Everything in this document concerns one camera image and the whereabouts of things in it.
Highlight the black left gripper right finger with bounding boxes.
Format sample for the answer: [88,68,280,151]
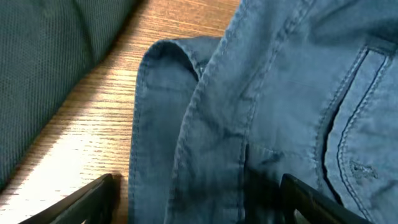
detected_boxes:
[280,174,371,224]

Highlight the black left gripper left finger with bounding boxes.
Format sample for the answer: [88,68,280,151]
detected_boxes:
[21,174,114,224]

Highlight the navy blue shorts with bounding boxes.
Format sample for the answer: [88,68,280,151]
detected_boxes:
[128,0,397,223]

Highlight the black garment under t-shirt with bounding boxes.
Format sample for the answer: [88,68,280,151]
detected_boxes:
[1,0,136,186]

